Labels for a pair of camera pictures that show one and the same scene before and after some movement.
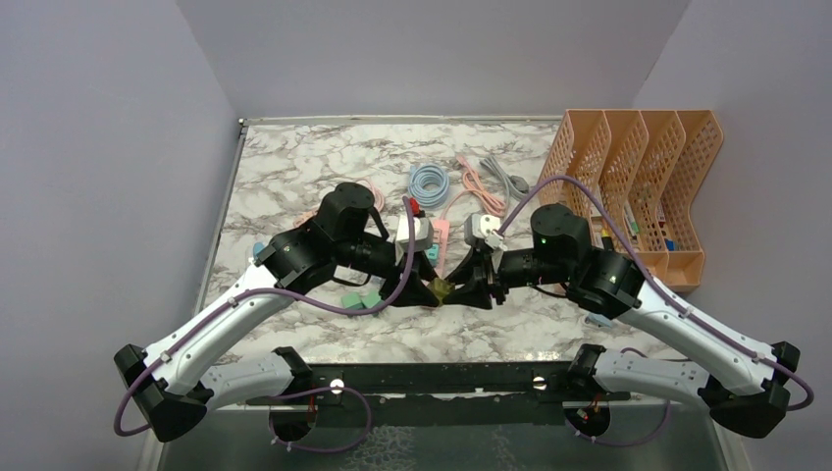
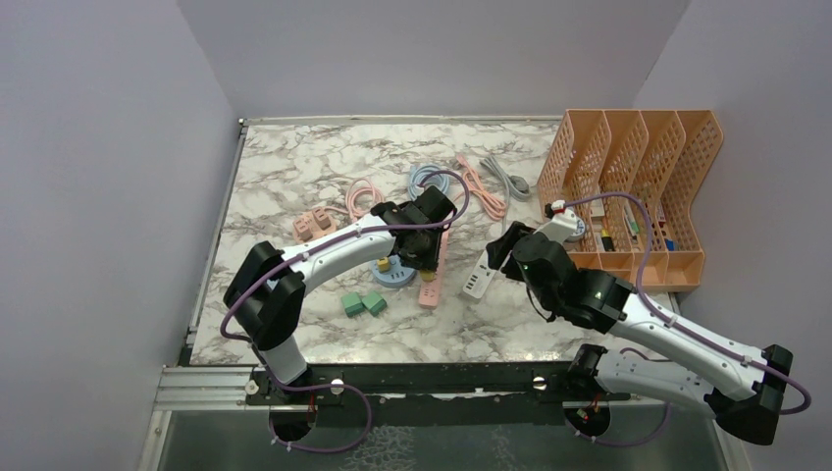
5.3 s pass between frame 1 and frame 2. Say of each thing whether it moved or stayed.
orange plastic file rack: stayed
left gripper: moved
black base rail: stayed
